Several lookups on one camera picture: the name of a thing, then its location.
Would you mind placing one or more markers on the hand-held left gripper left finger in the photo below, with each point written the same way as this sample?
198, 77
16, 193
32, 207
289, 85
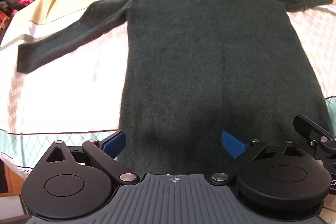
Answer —
115, 144

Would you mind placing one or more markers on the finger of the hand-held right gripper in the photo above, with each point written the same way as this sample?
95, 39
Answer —
312, 129

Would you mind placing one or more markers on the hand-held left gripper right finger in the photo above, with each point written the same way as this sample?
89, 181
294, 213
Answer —
231, 144

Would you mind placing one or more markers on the dark green knit sweater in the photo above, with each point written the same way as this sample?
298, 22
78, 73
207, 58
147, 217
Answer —
210, 43

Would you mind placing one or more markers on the yellow and white bed cover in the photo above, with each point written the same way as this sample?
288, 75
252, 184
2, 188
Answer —
65, 87

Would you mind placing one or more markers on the wooden bed frame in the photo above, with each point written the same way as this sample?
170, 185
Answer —
10, 179

